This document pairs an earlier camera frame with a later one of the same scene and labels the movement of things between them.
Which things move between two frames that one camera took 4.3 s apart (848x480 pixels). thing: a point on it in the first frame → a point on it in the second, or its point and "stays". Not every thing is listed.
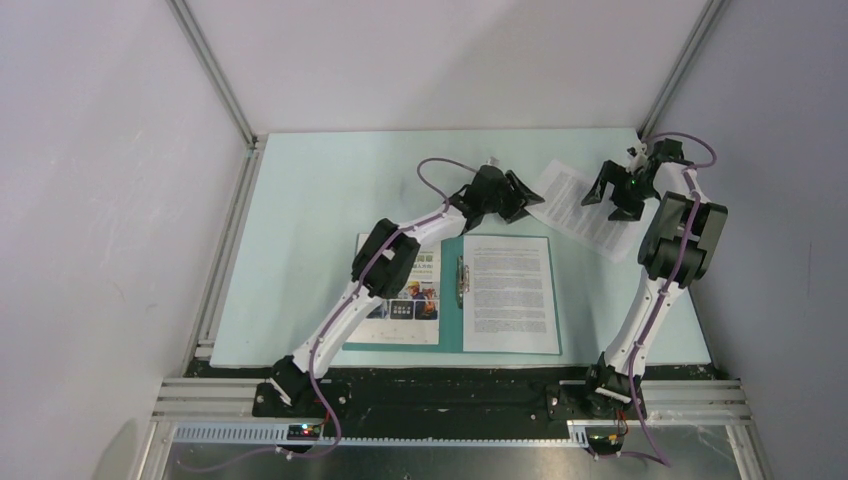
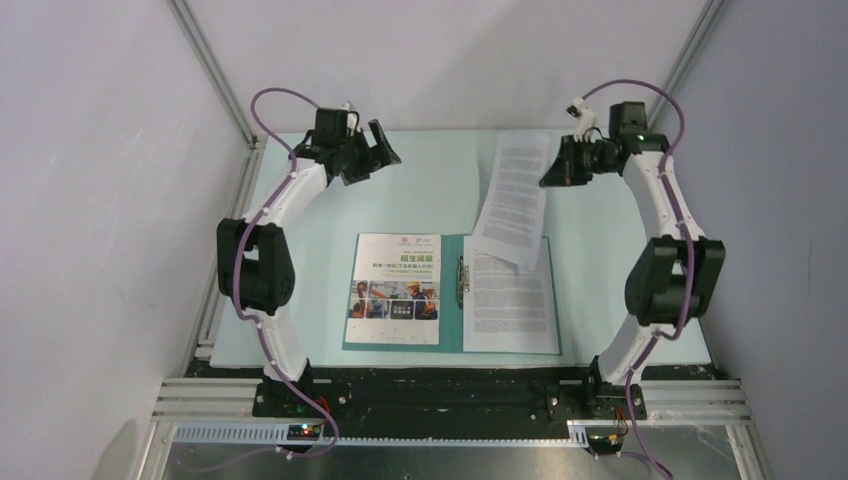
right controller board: [604, 440] stays
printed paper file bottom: [511, 303] stays
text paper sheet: [564, 190] → [512, 222]
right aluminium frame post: [713, 13] stays
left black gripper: [518, 197] → [374, 159]
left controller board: [303, 432] stays
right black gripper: [614, 173] → [564, 172]
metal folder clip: [463, 280] stays
